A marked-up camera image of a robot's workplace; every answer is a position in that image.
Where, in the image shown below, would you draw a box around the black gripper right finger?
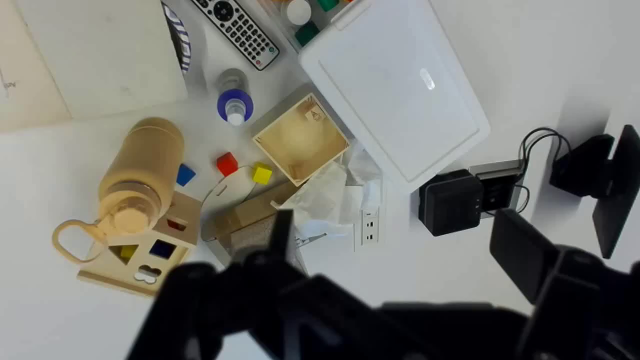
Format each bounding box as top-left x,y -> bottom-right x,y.
488,209 -> 640,360

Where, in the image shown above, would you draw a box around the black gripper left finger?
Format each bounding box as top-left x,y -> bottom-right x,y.
125,209 -> 401,360

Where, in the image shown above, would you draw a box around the white paper towel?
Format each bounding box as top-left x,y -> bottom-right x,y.
273,141 -> 386,273

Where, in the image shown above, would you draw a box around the grey patterned tissue box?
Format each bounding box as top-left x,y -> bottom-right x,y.
209,217 -> 275,268

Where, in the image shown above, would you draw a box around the yellow cube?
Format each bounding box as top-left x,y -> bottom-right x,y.
250,163 -> 275,186

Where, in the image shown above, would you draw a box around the dark grey adapter block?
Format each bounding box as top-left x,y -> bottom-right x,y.
468,159 -> 529,217

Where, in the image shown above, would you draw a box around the red cube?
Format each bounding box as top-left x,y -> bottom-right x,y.
214,150 -> 239,179

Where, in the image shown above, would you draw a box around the white table power outlet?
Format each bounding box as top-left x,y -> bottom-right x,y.
357,207 -> 383,248

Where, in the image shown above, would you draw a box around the black box device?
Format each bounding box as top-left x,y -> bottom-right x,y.
418,168 -> 485,238

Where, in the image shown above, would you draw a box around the open wooden box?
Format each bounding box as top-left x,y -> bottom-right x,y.
250,93 -> 351,188

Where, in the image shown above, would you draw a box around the blue cube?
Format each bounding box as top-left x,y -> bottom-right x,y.
173,163 -> 198,188

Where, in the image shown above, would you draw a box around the small blue cap bottle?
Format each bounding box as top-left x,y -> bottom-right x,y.
214,68 -> 256,128

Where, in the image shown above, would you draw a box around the beige water bottle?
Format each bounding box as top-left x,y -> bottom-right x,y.
49,117 -> 185,267

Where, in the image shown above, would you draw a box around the grey remote control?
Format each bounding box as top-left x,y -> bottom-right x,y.
190,0 -> 281,72

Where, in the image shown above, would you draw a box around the white round cap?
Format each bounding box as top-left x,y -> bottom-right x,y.
284,0 -> 314,28

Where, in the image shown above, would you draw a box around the beige paper sheet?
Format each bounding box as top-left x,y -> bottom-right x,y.
12,0 -> 190,122

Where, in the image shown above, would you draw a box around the off-white paper sheet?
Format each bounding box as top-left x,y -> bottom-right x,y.
0,0 -> 74,134

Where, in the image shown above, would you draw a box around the thin white cord with tag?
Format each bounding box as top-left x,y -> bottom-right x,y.
198,175 -> 256,210

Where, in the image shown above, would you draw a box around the black camera stand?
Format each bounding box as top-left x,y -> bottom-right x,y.
548,122 -> 640,261

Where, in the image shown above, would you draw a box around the thin black device cable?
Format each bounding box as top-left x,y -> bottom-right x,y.
516,126 -> 573,217

